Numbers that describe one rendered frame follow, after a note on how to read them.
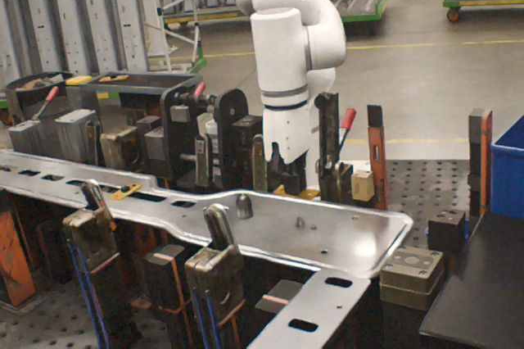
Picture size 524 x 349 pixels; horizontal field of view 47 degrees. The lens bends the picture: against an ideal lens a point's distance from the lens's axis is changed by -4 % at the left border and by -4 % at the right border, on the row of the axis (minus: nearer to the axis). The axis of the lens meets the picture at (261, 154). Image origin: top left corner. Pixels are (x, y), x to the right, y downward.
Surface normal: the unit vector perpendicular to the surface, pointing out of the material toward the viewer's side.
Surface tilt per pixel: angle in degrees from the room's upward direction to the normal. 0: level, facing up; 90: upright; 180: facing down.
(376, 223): 0
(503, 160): 90
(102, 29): 87
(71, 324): 0
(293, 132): 90
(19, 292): 90
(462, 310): 0
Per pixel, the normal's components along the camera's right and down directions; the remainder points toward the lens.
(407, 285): -0.54, 0.36
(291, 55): 0.08, 0.36
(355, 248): -0.12, -0.92
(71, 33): -0.19, 0.32
